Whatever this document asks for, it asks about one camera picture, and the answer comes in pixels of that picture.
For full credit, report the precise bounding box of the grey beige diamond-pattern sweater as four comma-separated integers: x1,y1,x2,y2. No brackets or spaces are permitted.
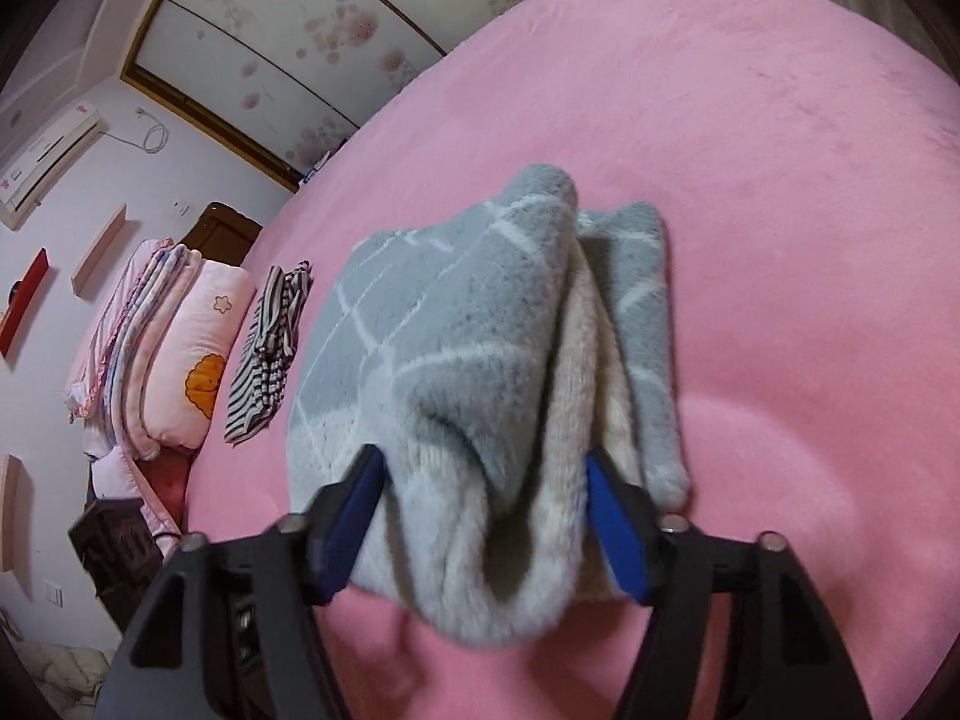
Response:
287,163,691,646

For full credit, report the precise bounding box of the folded pink quilt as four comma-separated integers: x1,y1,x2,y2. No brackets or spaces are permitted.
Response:
64,238,203,458

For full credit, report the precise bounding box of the white air conditioner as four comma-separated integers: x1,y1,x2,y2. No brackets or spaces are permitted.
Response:
0,100,102,230

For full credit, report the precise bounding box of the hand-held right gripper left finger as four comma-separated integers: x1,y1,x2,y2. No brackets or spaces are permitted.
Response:
94,444,387,720

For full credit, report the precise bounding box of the dark wooden headboard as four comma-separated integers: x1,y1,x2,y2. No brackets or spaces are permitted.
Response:
184,201,263,267

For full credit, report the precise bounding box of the black white striped garment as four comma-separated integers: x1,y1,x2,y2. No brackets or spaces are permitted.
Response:
225,261,312,445

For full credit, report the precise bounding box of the red wall shelf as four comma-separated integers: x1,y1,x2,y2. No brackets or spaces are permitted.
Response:
0,247,50,359

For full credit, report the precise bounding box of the pink fleece blanket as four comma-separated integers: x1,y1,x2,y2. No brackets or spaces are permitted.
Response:
184,0,960,720

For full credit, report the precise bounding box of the dark bedside furniture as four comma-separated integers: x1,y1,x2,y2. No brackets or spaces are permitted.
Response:
67,496,166,635

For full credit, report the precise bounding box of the pink cartoon pillow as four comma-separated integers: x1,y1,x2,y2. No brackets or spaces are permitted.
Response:
139,259,257,462

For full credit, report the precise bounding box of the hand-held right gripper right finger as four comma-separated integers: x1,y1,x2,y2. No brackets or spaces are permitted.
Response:
585,450,875,720

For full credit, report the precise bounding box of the white cloth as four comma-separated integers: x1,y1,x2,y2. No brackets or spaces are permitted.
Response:
19,641,113,706

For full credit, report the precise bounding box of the white air conditioner cable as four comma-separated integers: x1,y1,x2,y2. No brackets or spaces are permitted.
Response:
101,106,171,155

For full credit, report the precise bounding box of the floral sliding-door wardrobe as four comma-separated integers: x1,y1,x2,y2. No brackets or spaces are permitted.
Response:
120,0,563,192

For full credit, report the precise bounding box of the wooden wall shelf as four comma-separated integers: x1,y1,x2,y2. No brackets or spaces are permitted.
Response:
71,204,128,297
0,454,22,572

